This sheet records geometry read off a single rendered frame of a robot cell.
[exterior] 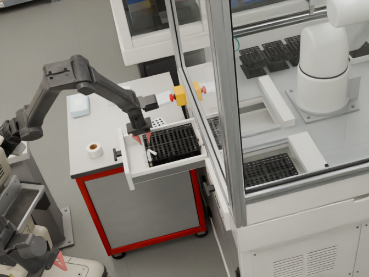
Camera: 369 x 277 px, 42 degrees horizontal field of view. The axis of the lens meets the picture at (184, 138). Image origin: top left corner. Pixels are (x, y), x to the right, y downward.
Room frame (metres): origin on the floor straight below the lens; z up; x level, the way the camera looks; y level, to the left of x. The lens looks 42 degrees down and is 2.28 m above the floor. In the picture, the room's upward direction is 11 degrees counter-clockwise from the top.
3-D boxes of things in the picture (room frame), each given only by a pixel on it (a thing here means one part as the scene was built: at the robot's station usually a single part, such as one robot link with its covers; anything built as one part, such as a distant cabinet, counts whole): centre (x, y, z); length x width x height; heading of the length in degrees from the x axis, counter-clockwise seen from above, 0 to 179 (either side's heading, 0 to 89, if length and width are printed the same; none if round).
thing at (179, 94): (1.86, -0.01, 0.88); 0.07 x 0.05 x 0.07; 5
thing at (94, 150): (1.70, 0.42, 0.78); 0.07 x 0.07 x 0.04
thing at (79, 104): (2.07, 0.51, 0.78); 0.15 x 0.10 x 0.04; 4
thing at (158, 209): (1.92, 0.28, 0.38); 0.62 x 0.58 x 0.76; 5
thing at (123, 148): (1.51, 0.26, 0.87); 0.29 x 0.02 x 0.11; 5
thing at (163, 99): (2.00, 0.08, 0.77); 0.13 x 0.09 x 0.02; 105
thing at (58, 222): (1.91, 0.92, 0.38); 0.30 x 0.30 x 0.76; 8
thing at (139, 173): (1.53, 0.05, 0.86); 0.40 x 0.26 x 0.06; 95
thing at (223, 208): (1.22, -0.09, 0.87); 0.29 x 0.02 x 0.11; 5
